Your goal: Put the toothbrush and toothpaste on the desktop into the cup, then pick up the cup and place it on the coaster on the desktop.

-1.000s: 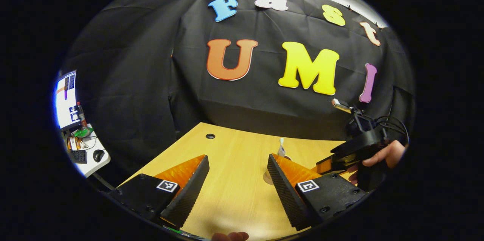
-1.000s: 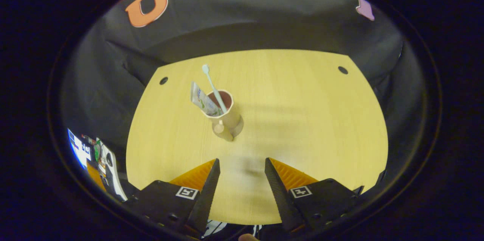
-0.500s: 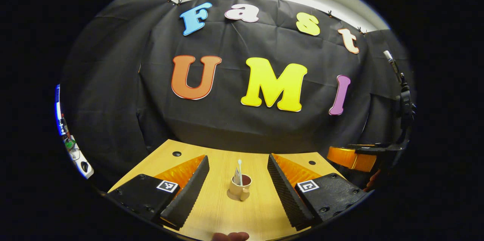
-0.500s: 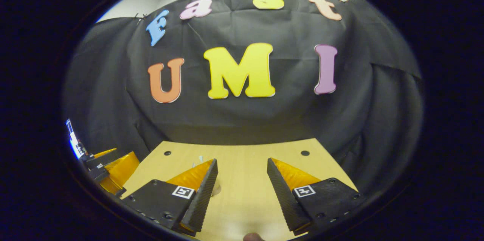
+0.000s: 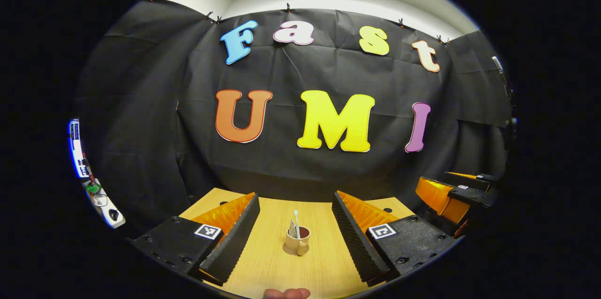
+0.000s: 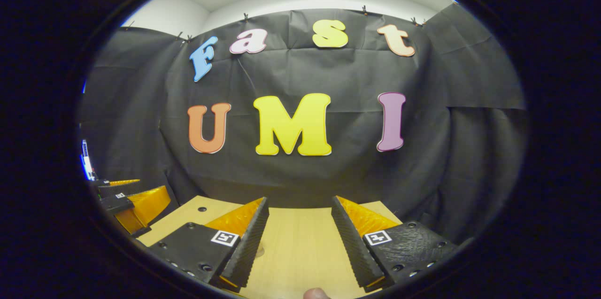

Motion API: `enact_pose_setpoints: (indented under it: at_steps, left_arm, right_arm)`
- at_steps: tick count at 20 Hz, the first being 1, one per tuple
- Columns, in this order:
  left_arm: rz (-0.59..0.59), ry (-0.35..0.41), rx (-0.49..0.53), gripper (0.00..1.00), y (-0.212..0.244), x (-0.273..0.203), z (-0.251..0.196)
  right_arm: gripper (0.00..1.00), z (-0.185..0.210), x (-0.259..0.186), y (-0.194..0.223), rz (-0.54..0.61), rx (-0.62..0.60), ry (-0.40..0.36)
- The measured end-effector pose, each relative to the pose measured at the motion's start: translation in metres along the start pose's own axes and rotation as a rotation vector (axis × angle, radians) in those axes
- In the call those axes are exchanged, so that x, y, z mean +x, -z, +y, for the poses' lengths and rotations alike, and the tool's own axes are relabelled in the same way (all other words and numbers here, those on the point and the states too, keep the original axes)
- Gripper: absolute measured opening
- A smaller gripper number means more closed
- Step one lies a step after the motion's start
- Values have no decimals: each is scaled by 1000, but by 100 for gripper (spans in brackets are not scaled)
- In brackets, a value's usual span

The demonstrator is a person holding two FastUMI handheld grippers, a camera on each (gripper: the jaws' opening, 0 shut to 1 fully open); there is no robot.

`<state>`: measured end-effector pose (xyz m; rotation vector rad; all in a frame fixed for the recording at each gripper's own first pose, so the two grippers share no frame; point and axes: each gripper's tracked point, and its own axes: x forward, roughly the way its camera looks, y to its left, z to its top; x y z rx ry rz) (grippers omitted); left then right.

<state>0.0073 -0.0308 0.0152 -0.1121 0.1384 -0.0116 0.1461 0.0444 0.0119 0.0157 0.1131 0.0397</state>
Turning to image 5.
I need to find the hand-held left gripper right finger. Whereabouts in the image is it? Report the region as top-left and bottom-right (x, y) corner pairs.
(332, 191), (458, 285)

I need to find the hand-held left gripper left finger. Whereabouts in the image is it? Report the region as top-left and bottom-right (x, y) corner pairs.
(131, 192), (260, 286)

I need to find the round brown coaster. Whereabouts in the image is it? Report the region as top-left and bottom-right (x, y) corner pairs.
(282, 242), (311, 257)

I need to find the beige cup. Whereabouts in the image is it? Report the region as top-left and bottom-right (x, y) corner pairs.
(284, 226), (311, 256)

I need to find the wooden desktop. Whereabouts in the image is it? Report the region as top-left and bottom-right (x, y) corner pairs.
(178, 188), (416, 299)

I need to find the white side table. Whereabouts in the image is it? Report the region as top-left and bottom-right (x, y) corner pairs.
(85, 179), (126, 229)

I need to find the black backdrop cloth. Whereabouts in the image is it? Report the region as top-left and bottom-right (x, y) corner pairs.
(75, 0), (515, 238)

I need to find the computer monitor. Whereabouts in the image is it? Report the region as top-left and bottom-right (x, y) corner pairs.
(69, 119), (91, 178)

